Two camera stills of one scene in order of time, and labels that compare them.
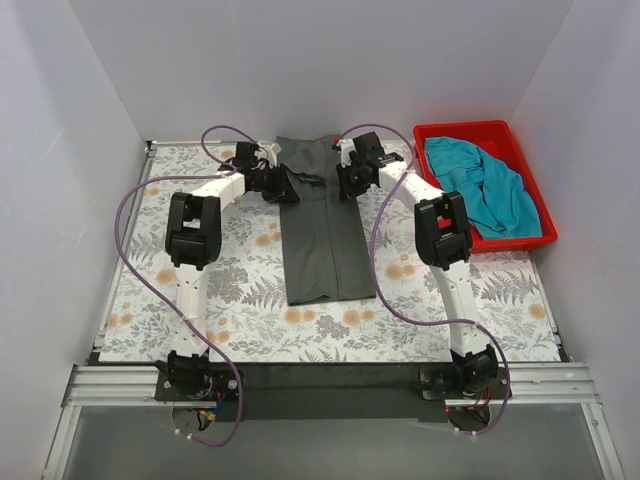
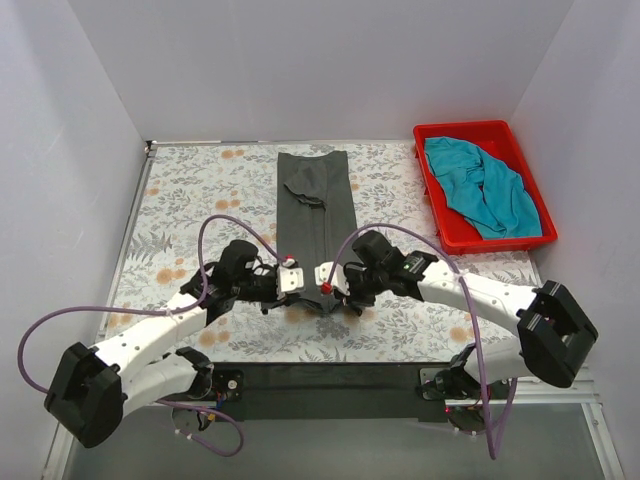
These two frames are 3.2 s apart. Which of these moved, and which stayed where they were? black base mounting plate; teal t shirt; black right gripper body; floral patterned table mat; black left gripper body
Moved: black left gripper body; black right gripper body
Stayed: teal t shirt; floral patterned table mat; black base mounting plate
